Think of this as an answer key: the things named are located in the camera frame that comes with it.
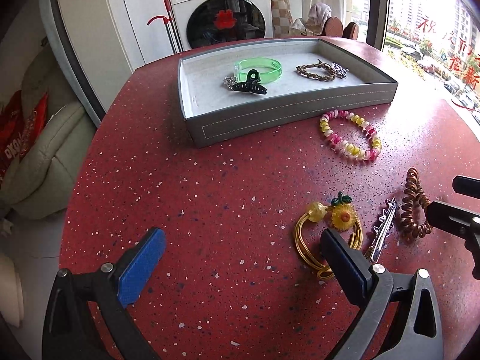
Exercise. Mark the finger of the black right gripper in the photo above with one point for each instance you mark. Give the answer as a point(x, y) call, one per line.
point(452, 219)
point(467, 186)

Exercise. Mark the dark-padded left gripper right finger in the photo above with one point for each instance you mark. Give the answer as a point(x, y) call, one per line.
point(415, 331)

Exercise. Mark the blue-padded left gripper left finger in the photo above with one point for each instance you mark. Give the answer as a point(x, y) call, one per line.
point(69, 330)

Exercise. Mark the silver star hair clip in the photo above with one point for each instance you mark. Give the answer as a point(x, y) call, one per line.
point(385, 223)

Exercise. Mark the green translucent bangle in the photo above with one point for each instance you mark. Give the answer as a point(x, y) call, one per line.
point(268, 69)

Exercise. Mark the black hair claw clip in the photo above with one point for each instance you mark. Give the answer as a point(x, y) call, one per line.
point(251, 85)

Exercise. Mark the grey jewelry tray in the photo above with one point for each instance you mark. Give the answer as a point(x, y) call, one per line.
point(215, 113)

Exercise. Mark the cream leather armchair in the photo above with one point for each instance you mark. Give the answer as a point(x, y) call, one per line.
point(41, 183)

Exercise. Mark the brown round chair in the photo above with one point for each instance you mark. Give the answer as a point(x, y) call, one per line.
point(333, 27)
point(351, 31)

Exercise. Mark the red embroidered cushion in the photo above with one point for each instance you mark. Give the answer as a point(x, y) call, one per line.
point(34, 125)

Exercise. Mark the white cloth on chair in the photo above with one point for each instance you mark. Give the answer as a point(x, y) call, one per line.
point(313, 25)

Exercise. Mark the checkered tote bag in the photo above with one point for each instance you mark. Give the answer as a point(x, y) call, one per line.
point(281, 18)

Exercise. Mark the white front-load washing machine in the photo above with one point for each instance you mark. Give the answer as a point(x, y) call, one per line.
point(203, 23)

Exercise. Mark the red handled mop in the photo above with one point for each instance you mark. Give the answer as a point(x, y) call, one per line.
point(170, 27)

